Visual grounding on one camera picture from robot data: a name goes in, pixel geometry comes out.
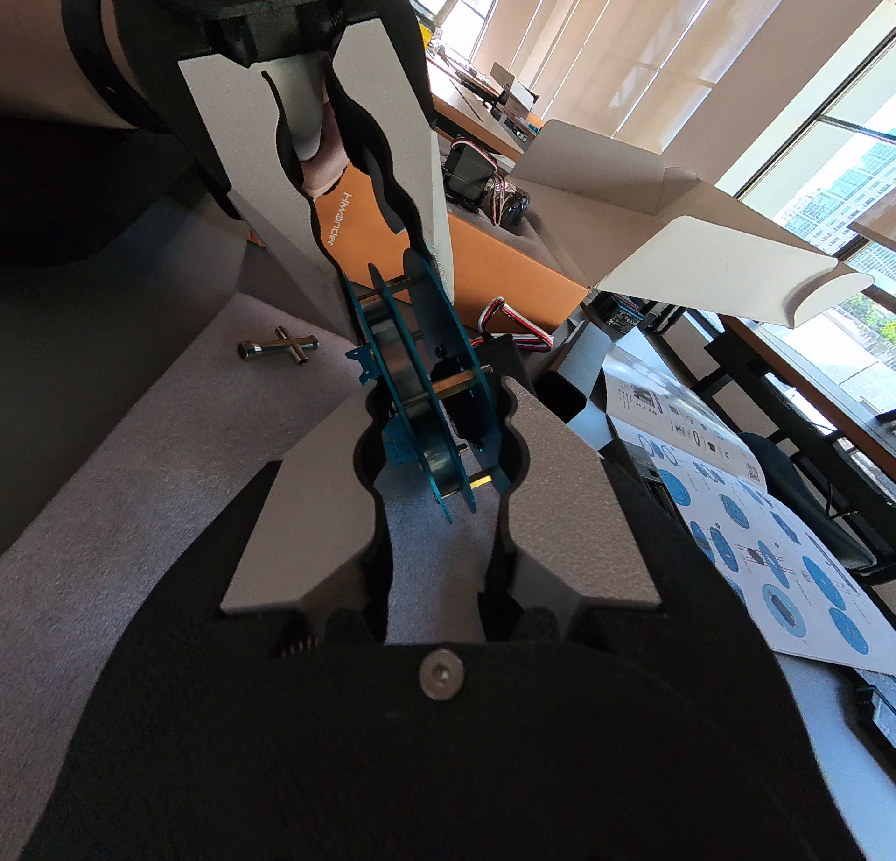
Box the dark blue chair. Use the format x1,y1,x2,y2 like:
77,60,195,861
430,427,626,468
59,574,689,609
741,430,877,573

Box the person's left hand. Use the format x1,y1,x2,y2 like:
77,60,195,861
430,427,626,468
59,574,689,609
300,98,352,198

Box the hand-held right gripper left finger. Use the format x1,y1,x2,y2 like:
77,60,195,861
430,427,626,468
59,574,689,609
220,383,390,642

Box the red white servo cable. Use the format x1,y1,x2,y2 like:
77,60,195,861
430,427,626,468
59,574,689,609
476,297,555,355

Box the black electronic parts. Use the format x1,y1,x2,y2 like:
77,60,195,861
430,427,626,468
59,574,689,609
591,292,676,334

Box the person's left forearm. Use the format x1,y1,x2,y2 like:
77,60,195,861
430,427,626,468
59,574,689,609
0,0,142,131

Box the large window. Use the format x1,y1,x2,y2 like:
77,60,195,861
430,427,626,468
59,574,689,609
735,35,896,358

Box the metal cross wrench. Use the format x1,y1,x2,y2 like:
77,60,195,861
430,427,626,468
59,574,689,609
237,325,321,367

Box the cluttered wooden table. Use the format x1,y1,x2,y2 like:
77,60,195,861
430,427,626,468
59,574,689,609
427,52,548,163

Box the orange cardboard box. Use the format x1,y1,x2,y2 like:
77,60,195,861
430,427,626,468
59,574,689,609
245,119,876,337

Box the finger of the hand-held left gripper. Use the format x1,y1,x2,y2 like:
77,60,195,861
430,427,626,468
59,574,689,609
328,19,456,300
178,52,359,340

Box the instruction sheet with blue circles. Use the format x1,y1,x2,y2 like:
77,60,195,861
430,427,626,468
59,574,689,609
609,413,896,676

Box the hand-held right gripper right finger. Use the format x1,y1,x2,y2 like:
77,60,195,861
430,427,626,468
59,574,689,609
479,376,663,618

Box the blue disc robot base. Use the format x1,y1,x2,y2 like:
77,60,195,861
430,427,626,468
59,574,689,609
343,248,541,526

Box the pale desk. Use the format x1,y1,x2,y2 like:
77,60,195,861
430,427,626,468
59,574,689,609
0,196,896,861

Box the beige roller blind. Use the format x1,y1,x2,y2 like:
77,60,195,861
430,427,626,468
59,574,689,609
546,0,795,149

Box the black electronic module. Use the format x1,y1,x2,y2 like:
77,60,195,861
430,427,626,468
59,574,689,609
612,437,692,527
850,672,896,758

